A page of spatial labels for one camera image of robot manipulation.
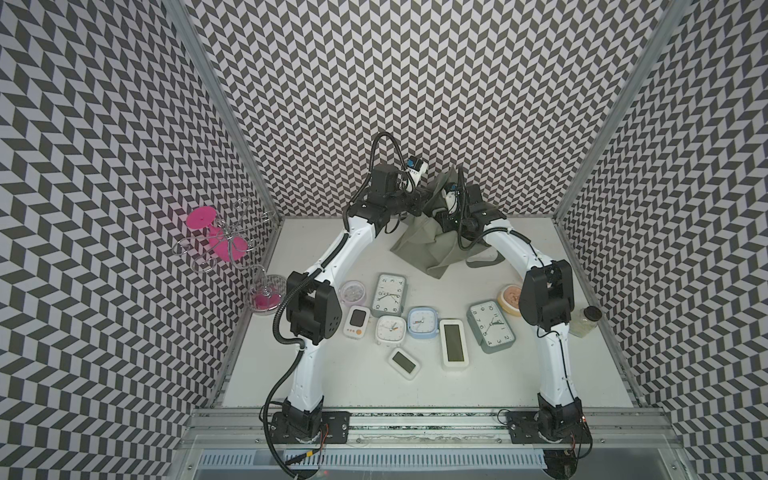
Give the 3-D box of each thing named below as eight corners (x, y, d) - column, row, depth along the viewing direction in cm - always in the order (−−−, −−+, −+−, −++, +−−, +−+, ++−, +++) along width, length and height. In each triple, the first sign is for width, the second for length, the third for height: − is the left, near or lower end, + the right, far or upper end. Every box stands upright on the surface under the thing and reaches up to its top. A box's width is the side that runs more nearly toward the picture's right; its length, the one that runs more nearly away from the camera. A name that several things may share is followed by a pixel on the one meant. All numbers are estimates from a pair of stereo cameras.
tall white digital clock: (443, 368, 83) (444, 364, 80) (439, 325, 92) (440, 319, 89) (467, 368, 83) (470, 364, 80) (461, 325, 92) (463, 319, 89)
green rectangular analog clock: (372, 316, 93) (371, 313, 91) (374, 276, 102) (374, 272, 101) (408, 316, 93) (409, 313, 91) (407, 276, 102) (408, 272, 101)
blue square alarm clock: (407, 338, 88) (407, 334, 86) (407, 310, 94) (407, 306, 92) (438, 338, 88) (439, 334, 86) (436, 310, 94) (437, 306, 92)
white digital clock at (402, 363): (385, 362, 85) (385, 359, 83) (395, 348, 87) (395, 345, 85) (412, 382, 81) (412, 380, 79) (422, 368, 83) (422, 365, 82)
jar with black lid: (562, 336, 92) (582, 317, 82) (565, 321, 95) (584, 301, 85) (578, 342, 90) (600, 325, 80) (580, 327, 93) (602, 308, 84)
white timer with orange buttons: (345, 341, 89) (342, 334, 85) (349, 309, 96) (347, 301, 92) (368, 341, 89) (366, 335, 86) (370, 309, 96) (369, 301, 92)
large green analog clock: (484, 355, 86) (486, 351, 84) (462, 309, 95) (464, 304, 93) (516, 345, 88) (519, 341, 85) (492, 301, 97) (494, 296, 95)
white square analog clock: (375, 343, 87) (374, 339, 85) (376, 319, 92) (376, 315, 90) (406, 343, 87) (406, 339, 85) (406, 319, 92) (406, 315, 90)
